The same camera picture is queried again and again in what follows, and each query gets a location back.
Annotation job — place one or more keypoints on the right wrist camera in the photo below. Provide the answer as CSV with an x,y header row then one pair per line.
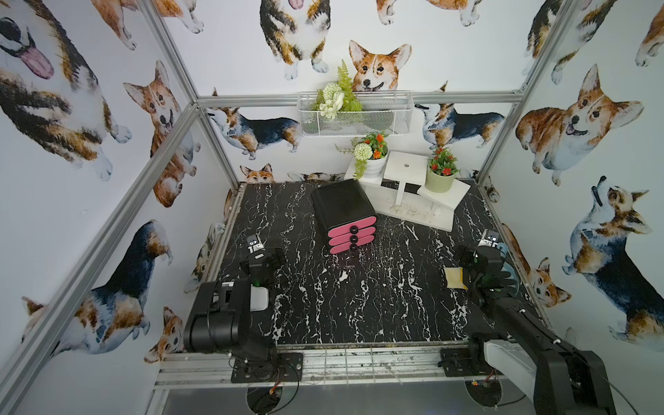
x,y
489,238

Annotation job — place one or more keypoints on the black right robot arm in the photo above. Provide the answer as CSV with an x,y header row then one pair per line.
x,y
556,376

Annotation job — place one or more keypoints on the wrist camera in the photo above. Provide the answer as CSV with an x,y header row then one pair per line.
x,y
489,238
254,243

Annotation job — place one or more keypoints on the black drawer cabinet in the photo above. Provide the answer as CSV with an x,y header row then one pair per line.
x,y
341,203

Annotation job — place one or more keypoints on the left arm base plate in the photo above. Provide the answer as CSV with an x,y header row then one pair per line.
x,y
286,367

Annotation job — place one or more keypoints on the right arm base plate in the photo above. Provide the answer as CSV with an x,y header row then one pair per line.
x,y
460,362

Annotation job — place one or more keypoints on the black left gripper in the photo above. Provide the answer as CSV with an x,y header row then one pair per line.
x,y
261,260

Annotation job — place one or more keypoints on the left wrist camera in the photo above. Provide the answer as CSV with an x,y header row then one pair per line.
x,y
254,243

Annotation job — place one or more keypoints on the yellow sticky note pad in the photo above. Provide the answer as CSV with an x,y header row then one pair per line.
x,y
454,278

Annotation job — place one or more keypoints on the green fern with white flowers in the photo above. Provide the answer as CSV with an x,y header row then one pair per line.
x,y
338,96

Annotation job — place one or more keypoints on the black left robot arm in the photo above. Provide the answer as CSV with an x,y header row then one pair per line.
x,y
220,318

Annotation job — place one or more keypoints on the white wire basket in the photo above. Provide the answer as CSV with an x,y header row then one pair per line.
x,y
387,112

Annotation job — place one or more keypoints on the white wooden stand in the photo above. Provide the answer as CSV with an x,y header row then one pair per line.
x,y
399,191

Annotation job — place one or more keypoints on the green pot red flowers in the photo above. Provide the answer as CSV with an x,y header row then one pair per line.
x,y
442,170

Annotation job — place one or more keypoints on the teal plastic scoop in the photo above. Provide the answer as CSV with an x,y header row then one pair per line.
x,y
508,266

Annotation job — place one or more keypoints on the white pot orange flowers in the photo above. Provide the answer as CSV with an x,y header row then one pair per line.
x,y
369,153

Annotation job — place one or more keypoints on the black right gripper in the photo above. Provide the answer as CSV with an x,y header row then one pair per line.
x,y
469,253

